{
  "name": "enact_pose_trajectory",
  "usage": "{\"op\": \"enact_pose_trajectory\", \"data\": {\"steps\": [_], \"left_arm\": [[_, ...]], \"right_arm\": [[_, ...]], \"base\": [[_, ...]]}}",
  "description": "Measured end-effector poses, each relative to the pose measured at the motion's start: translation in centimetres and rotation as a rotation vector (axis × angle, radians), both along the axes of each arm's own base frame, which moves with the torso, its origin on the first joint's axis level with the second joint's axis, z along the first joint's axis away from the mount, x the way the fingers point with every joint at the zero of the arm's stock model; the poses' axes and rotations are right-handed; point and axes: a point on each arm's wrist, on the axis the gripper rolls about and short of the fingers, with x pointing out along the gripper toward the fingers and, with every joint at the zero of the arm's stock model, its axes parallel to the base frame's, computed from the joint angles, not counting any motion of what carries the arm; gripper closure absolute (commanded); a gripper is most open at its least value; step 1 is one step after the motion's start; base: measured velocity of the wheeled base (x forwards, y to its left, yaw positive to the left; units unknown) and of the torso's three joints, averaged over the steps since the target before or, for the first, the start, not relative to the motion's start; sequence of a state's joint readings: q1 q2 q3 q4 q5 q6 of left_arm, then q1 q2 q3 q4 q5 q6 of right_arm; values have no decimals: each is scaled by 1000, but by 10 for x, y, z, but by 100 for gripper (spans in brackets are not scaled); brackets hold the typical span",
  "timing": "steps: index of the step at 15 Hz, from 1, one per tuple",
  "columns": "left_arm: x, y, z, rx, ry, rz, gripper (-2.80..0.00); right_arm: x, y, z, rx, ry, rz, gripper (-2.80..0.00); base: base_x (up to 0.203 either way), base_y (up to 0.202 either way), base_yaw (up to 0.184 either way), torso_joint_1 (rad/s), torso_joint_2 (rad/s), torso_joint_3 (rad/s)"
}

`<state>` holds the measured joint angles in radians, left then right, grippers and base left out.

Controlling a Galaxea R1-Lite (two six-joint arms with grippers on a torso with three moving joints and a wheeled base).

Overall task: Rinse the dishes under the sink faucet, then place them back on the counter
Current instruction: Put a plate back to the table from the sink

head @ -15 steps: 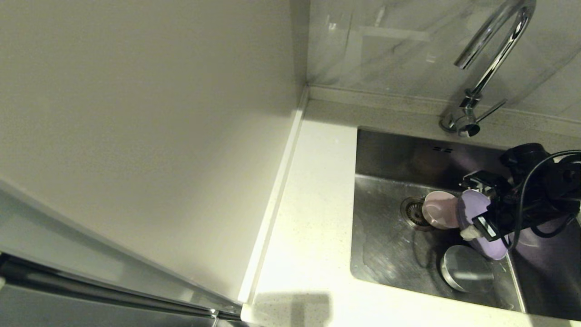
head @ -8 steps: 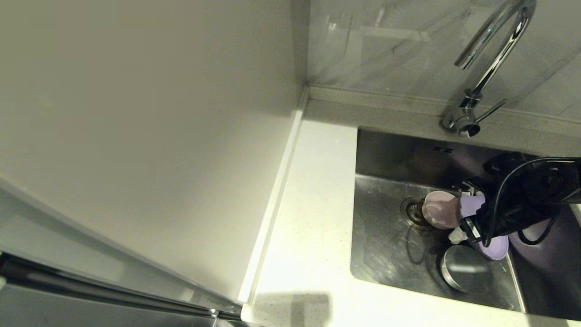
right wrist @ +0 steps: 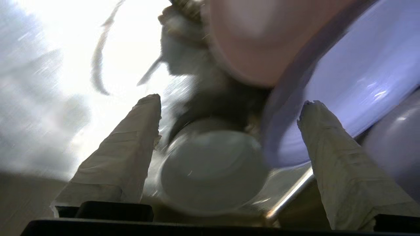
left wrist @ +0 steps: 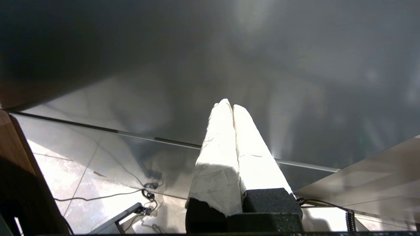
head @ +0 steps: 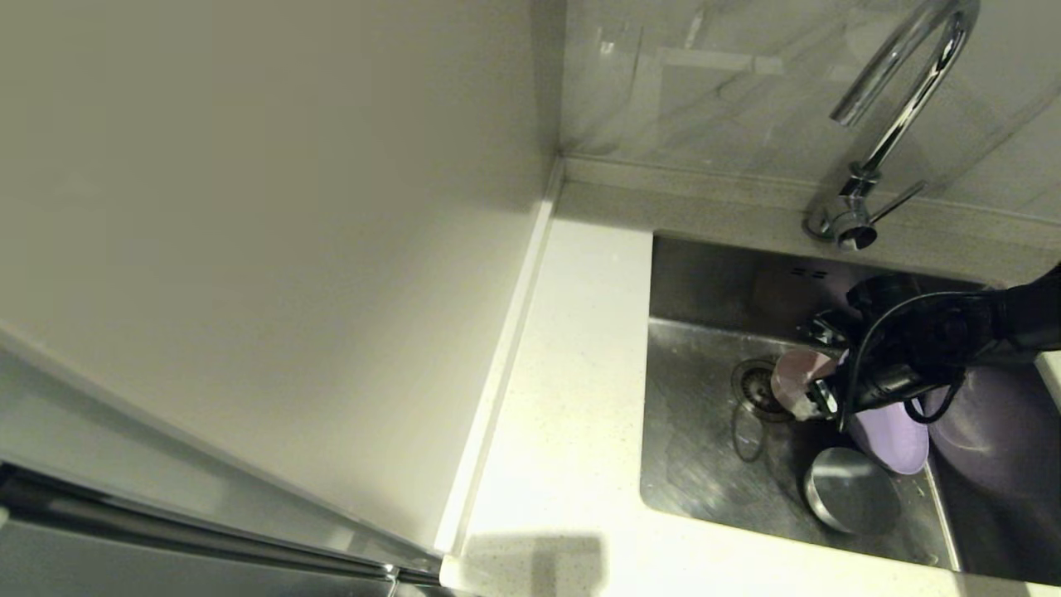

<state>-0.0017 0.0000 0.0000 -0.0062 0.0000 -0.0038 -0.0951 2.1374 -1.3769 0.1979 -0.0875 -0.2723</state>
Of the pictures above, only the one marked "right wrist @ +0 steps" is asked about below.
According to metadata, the pink bowl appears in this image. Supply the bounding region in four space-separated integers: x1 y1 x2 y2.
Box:
200 0 368 88

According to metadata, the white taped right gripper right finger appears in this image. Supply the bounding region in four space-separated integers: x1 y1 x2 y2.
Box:
297 100 420 231

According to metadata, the purple plate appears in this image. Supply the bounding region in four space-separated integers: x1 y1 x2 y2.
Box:
262 0 420 168

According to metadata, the stainless steel sink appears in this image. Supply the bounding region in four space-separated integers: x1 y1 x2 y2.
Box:
0 0 420 226

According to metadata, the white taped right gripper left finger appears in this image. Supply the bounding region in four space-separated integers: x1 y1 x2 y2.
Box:
49 94 162 217

